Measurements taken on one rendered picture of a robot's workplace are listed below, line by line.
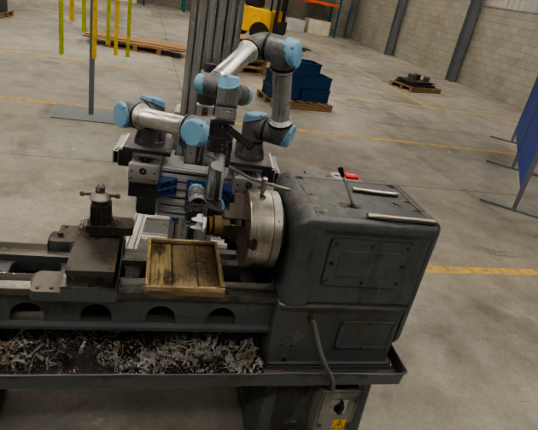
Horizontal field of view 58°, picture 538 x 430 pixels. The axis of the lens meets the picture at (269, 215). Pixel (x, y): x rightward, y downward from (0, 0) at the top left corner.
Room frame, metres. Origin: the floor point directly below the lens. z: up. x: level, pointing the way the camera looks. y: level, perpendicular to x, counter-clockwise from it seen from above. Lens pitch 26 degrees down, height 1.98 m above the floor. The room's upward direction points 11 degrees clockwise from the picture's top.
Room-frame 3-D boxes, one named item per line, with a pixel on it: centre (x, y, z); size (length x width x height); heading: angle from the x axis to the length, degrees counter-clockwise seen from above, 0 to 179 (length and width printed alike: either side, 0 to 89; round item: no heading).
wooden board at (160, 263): (1.65, 0.30, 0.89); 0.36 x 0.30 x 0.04; 16
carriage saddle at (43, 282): (1.55, 0.67, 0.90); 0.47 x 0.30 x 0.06; 16
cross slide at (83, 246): (1.58, 0.63, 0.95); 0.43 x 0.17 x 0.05; 16
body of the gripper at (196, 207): (1.77, 0.29, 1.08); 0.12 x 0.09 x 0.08; 15
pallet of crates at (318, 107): (8.97, -0.04, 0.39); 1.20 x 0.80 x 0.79; 116
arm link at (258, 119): (2.32, 0.15, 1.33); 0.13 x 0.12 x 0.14; 72
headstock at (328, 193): (1.85, -0.34, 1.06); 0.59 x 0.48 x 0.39; 106
